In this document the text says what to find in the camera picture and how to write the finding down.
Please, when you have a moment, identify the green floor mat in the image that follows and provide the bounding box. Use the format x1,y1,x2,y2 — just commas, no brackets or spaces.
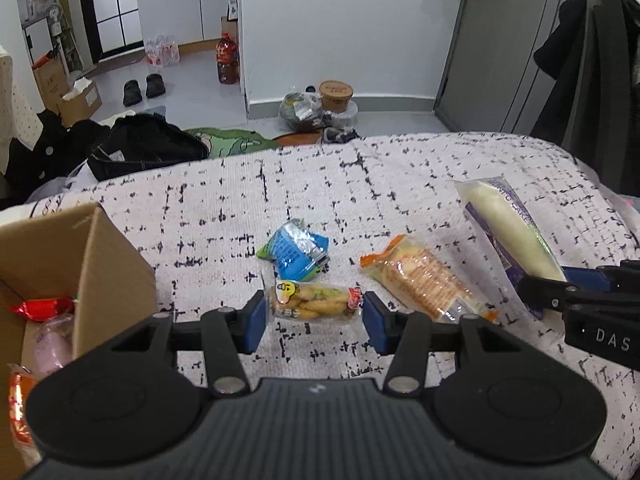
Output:
185,127,281,161

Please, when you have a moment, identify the long white bread packet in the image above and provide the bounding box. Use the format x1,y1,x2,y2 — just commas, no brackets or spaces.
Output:
452,176,568,321

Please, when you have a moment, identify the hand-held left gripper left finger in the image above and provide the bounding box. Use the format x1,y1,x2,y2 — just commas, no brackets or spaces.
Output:
107,289,269,397

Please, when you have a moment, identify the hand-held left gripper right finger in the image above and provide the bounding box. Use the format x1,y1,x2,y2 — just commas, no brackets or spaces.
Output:
363,290,525,396

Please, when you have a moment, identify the dark drink bottle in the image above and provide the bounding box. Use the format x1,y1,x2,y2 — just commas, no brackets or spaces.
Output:
216,32,241,85

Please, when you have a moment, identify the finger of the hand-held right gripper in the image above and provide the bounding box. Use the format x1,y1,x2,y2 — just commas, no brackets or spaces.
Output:
562,259,640,295
516,275,640,317

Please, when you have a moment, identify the orange floor mat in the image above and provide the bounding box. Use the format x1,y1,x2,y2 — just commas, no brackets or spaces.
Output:
275,132,326,148

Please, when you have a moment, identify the brown cardboard box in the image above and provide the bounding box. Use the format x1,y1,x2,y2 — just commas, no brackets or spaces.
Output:
0,202,158,480

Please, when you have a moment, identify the small blue green packet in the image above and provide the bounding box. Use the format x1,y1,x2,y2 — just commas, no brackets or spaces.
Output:
256,218,331,281

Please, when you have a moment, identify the brown instant noodle cup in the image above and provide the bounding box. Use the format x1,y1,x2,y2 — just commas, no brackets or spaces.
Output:
319,80,354,112

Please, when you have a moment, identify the orange snack packet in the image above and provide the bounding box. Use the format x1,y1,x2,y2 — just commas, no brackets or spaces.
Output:
7,365,43,466

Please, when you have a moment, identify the pack of water bottles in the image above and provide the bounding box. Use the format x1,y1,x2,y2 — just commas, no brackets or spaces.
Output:
145,36,181,68

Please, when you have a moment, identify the black framed glass door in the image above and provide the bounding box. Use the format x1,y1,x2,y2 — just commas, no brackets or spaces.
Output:
80,0,146,61

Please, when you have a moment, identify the dotted cream cloth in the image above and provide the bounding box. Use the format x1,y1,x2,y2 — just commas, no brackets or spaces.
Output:
0,45,41,161

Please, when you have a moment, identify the clear plastic container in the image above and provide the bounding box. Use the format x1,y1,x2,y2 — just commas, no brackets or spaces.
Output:
322,100,359,131

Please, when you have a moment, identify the tall floor cardboard box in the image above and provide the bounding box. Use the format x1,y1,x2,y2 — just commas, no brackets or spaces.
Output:
32,50,71,113

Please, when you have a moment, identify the black patterned white blanket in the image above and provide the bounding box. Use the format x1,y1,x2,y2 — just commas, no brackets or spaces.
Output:
25,132,640,480

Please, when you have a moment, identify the black buttoned jacket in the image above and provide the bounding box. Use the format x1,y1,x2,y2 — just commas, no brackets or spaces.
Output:
5,109,111,201

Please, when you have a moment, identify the white cabinet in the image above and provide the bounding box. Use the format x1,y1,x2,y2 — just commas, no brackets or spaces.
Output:
132,0,241,51

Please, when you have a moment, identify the black garment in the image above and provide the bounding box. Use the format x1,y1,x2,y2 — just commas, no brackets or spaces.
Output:
87,112,211,181

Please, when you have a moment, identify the red snack packet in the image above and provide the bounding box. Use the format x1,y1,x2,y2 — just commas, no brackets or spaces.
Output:
10,296,76,322

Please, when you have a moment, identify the orange biscuit packet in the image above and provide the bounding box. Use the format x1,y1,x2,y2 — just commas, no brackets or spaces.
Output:
360,234,501,323

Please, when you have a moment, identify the hanging black coat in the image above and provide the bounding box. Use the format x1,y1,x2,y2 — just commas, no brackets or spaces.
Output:
530,0,640,196

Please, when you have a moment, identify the grey door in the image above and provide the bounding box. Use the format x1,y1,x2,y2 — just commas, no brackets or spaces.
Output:
435,0,566,136

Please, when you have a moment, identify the clear trash bag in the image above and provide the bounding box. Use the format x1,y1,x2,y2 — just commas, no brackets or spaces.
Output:
278,91,326,133

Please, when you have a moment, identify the small yellow snack packet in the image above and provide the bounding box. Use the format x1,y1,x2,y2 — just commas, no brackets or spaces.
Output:
270,280,364,322

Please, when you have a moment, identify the open floor cardboard box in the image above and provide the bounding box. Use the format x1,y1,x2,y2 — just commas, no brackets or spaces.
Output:
56,77,103,126

